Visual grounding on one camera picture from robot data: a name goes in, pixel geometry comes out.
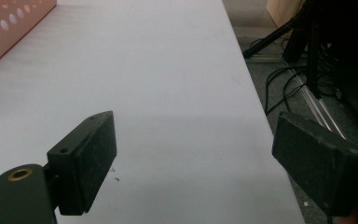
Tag silver aluminium rail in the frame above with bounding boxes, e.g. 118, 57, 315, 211
287, 66, 348, 140

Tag black cable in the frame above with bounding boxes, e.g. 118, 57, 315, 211
264, 64, 311, 117

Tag beige cardboard box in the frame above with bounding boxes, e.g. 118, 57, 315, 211
265, 0, 309, 29

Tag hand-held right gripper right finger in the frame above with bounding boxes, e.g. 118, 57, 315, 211
271, 111, 358, 217

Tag pink perforated basket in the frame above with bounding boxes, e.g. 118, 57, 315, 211
0, 0, 58, 76

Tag black metal stand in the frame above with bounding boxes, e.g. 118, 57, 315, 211
242, 0, 358, 100

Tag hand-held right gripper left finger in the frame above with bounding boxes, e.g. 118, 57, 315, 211
47, 110, 118, 217

